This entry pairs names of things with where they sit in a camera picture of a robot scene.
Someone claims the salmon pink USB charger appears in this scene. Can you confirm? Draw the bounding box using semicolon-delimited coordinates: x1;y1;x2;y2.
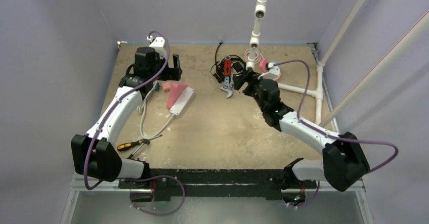
162;82;171;92

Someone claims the pink plug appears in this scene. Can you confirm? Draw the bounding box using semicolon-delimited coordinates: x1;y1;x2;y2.
259;58;269;73

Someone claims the pink power strip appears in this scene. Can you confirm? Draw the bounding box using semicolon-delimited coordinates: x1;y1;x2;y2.
166;82;187;109

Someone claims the pink cable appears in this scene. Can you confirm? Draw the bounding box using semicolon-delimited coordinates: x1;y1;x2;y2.
244;48;262;65

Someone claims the white power cable with plug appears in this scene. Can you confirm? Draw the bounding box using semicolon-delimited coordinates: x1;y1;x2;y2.
138;88;177;141

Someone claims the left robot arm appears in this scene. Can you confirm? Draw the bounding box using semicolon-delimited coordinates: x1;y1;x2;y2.
71;46;180;190

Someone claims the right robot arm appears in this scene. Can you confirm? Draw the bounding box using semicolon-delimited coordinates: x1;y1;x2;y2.
234;70;370;192

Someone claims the black power adapter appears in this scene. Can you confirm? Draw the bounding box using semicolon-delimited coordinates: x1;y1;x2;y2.
232;62;243;73

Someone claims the white power strip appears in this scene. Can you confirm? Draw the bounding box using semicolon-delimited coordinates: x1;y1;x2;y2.
169;86;195;116

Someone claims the yellow black screwdriver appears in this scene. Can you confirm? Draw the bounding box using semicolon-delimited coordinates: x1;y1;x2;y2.
116;135;162;152

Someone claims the red handled adjustable wrench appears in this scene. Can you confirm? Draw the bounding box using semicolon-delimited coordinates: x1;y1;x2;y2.
220;56;233;99

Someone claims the black coiled cable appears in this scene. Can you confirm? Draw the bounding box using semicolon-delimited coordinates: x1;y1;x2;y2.
210;41;248;85

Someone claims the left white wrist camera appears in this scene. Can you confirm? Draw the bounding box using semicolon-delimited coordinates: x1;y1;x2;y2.
147;35;167;59

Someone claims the white PVC pipe frame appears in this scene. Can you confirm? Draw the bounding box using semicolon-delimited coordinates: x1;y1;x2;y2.
245;0;428;126

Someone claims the black handled hammer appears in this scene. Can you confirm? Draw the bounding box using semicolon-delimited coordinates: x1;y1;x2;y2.
127;139;150;159

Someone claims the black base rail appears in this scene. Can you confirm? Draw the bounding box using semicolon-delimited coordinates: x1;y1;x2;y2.
68;168;366;203

